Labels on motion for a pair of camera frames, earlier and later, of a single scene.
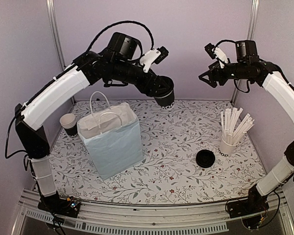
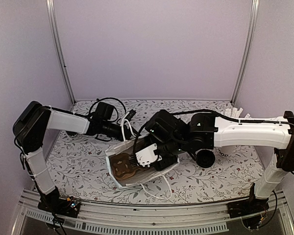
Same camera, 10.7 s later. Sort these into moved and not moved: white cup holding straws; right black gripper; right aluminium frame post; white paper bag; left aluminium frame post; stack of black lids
Moved: white paper bag; right black gripper
Not moved: white cup holding straws; right aluminium frame post; left aluminium frame post; stack of black lids
